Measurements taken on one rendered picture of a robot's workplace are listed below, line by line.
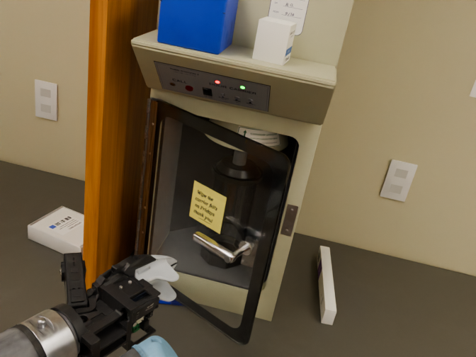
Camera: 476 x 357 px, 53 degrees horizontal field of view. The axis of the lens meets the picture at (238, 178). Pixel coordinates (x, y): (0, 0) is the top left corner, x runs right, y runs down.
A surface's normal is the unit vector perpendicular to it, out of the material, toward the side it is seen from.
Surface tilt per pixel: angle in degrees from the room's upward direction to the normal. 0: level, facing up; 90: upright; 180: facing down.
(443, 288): 0
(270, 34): 90
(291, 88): 135
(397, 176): 90
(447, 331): 0
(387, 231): 90
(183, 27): 90
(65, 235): 0
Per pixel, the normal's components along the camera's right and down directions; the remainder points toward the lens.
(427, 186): -0.18, 0.40
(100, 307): 0.17, -0.88
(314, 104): -0.25, 0.91
